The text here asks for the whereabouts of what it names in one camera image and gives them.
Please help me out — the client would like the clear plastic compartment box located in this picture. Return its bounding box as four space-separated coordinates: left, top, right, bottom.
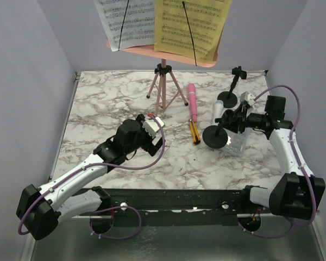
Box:
223 128 249 157

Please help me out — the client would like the pink microphone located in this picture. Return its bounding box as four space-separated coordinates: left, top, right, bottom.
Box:
187 83 198 123

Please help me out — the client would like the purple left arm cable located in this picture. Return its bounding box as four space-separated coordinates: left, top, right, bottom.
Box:
17 115 166 240

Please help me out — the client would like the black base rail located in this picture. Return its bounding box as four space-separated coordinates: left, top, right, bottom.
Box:
45 186 306 228

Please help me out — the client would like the white sheet music page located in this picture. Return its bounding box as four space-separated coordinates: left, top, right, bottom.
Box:
95 0 155 52

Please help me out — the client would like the yellow sheet music page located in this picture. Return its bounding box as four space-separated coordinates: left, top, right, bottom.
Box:
154 0 232 63

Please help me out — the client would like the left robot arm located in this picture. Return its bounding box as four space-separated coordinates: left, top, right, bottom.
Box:
16 114 165 240

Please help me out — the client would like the pink tripod music stand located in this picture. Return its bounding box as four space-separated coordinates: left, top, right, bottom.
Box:
122 45 218 116

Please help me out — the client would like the black microphone stand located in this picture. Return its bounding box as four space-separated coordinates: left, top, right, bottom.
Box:
217 66 247 109
202 109 234 149

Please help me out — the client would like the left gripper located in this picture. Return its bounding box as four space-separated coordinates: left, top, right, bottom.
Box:
126 115 165 156

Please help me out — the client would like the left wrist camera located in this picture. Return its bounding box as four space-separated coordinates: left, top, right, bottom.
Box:
142 114 165 139

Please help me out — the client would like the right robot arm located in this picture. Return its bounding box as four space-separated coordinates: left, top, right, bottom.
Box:
222 92 325 220

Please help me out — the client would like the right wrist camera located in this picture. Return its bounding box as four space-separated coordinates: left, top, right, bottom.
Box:
240 91 256 112

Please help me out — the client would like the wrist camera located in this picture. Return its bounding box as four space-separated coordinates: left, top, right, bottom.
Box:
240 91 256 112
142 114 165 139

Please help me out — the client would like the yellow utility knife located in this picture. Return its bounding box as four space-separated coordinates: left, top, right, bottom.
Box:
189 119 201 145

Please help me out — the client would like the white microphone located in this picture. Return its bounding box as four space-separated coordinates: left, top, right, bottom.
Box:
211 100 224 125

